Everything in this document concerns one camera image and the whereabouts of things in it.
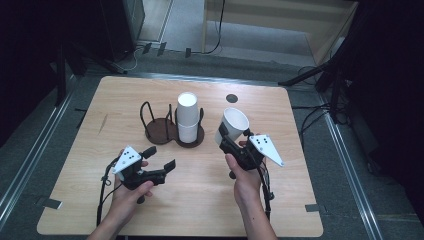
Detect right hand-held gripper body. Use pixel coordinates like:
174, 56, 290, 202
219, 134, 285, 180

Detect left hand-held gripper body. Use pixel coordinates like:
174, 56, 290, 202
111, 145, 168, 205

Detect white paper cup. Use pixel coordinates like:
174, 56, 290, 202
177, 122, 199, 144
214, 107, 250, 146
176, 92, 200, 128

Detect dark brown wire cup holder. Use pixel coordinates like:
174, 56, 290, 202
139, 100, 206, 149

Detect person's left hand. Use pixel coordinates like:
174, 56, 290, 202
107, 149, 155, 218

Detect person's right hand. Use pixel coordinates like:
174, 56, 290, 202
224, 139, 268, 209

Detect black metal stand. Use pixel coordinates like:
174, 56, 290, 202
53, 41, 128, 108
278, 39, 354, 124

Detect dark cabinet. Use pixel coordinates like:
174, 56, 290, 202
98, 0, 146, 64

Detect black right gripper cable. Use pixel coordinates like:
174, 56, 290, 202
255, 162, 276, 223

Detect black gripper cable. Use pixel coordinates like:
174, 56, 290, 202
255, 162, 276, 223
95, 156, 125, 228

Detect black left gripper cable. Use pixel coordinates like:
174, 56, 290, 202
95, 156, 125, 228

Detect black floor cables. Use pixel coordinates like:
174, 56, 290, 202
290, 64, 353, 153

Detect aluminium floor rail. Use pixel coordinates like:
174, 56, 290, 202
0, 74, 77, 231
318, 94, 385, 240

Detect white floor cable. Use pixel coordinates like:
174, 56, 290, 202
127, 44, 148, 73

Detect black hanging cable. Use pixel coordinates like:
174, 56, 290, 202
199, 0, 227, 56

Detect light wooden furniture frame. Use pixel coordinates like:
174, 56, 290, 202
201, 0, 360, 67

